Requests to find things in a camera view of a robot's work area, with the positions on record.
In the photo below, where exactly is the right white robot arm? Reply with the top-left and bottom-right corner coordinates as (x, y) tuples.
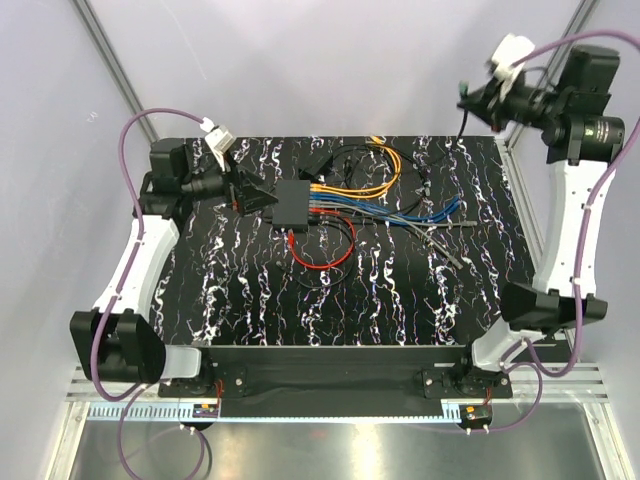
(453, 34), (625, 397)

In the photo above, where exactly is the black network switch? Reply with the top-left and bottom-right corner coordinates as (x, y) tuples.
(272, 179), (311, 233)

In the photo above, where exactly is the blue ethernet cable upper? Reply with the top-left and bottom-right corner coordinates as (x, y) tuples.
(308, 194), (461, 225)

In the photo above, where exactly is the grey ethernet cable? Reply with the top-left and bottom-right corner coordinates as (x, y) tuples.
(307, 205), (463, 269)
(307, 201), (476, 236)

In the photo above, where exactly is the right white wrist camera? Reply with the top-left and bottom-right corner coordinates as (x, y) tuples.
(487, 33), (535, 101)

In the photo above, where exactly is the black power adapter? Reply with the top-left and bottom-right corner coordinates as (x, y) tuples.
(298, 155), (334, 182)

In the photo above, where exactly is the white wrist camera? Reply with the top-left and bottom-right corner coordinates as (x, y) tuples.
(200, 117), (236, 172)
(487, 33), (535, 101)

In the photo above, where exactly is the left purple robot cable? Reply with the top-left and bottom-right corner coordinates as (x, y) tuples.
(89, 106), (216, 477)

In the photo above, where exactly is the grey ethernet cable lower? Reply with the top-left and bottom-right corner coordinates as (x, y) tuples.
(307, 205), (463, 269)

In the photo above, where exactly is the aluminium frame rail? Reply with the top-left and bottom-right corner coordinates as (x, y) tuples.
(64, 363), (611, 402)

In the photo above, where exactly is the grey ethernet cable upper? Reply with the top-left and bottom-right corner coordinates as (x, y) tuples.
(307, 201), (476, 236)

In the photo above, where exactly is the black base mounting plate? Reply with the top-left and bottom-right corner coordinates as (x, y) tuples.
(160, 346), (513, 400)

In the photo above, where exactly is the red ethernet cable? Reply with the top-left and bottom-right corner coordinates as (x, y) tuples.
(287, 209), (357, 271)

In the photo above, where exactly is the yellow ethernet cable upper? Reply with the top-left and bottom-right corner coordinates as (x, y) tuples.
(309, 135), (403, 196)

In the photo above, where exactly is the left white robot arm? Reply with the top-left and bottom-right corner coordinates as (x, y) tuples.
(70, 138), (277, 396)

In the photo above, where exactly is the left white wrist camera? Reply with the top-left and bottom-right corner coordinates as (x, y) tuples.
(200, 117), (236, 172)

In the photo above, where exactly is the thin black power cable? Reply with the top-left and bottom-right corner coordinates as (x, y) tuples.
(319, 144), (416, 176)

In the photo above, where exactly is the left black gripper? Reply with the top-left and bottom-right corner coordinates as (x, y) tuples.
(181, 150), (279, 216)

